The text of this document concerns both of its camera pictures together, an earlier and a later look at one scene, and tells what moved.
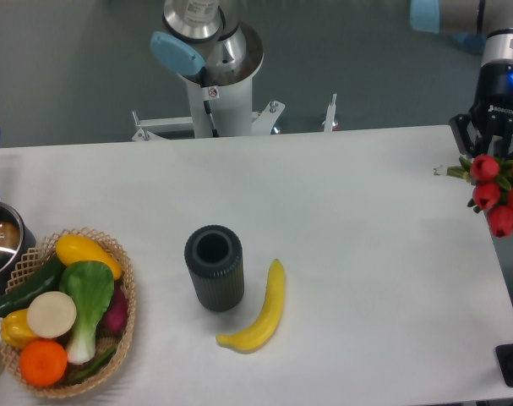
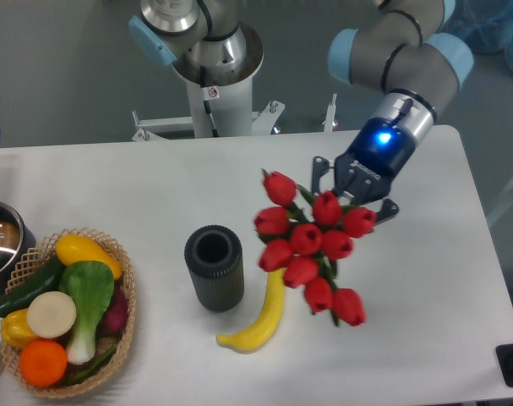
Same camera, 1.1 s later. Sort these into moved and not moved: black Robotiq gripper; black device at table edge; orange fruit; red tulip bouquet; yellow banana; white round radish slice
Moved: red tulip bouquet; black Robotiq gripper
Not moved: orange fruit; white round radish slice; black device at table edge; yellow banana
